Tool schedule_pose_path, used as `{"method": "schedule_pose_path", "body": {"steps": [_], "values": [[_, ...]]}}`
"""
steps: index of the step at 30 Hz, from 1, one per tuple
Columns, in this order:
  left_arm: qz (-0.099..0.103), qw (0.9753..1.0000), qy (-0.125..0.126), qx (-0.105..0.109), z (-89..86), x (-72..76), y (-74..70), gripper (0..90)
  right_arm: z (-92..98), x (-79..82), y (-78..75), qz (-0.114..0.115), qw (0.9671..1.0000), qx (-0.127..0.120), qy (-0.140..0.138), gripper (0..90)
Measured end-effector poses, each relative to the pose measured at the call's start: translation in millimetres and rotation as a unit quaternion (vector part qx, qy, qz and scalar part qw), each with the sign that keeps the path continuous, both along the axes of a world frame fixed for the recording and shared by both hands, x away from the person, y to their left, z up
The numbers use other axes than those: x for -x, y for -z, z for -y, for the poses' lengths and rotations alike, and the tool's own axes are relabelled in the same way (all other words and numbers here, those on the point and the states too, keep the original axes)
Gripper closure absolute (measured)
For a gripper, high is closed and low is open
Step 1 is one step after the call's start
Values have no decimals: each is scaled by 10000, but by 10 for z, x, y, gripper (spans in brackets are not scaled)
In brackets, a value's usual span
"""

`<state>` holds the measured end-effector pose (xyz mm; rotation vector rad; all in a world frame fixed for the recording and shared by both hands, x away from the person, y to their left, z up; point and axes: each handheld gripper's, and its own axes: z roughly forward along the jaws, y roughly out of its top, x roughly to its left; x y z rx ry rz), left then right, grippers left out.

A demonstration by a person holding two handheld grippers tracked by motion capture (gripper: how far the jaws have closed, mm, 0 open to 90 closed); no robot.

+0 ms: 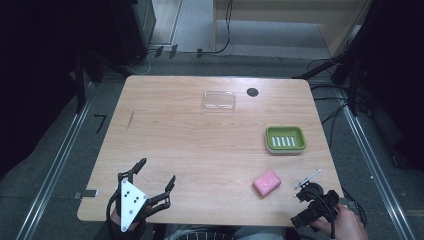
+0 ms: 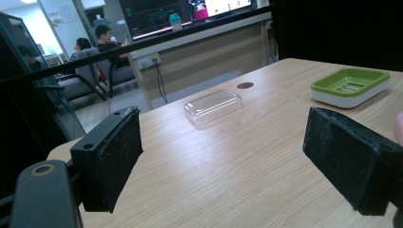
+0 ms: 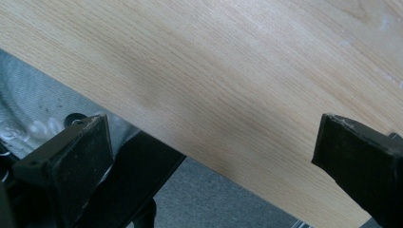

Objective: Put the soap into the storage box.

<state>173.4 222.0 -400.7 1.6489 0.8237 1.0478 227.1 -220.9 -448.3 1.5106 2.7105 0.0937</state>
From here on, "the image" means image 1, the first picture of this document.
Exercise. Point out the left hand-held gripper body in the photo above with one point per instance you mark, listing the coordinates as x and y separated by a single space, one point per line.
133 200

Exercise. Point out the person's left hand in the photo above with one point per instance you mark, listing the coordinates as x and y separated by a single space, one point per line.
116 218

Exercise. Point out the black floor clip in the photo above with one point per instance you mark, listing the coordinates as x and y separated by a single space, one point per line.
173 51
159 51
199 53

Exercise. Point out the person's right hand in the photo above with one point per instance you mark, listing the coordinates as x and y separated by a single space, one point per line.
346 223

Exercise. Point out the black metal stand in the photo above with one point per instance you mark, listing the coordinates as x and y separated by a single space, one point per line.
86 71
346 66

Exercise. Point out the black round table grommet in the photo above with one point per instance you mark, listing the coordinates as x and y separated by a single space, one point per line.
252 92

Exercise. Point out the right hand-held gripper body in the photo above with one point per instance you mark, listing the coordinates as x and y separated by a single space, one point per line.
315 196

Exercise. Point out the black cabinet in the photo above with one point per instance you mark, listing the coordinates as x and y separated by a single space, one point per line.
133 30

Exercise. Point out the dark curtain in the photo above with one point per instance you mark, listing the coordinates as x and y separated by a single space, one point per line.
396 66
40 83

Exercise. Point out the metal floor rail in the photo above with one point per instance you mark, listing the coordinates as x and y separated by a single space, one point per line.
56 166
373 166

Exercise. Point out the pink soap bar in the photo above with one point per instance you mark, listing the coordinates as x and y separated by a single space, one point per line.
266 183

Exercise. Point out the green soap dish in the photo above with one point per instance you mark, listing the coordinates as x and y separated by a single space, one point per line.
285 140

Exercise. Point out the light wooden shelf unit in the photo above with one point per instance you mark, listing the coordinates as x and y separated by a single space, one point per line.
286 13

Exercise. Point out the clear plastic lid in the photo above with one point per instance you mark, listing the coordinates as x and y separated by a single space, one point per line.
219 100

